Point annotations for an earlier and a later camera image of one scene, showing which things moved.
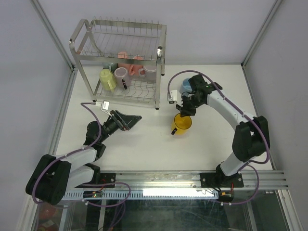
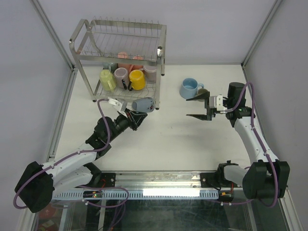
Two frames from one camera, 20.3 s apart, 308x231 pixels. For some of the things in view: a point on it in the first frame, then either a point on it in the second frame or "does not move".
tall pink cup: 123,54 does not move
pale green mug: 108,80 does not move
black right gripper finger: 187,112 to 200,117
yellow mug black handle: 181,124 to 137,80
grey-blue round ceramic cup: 112,66 does not move
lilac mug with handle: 149,71 does not move
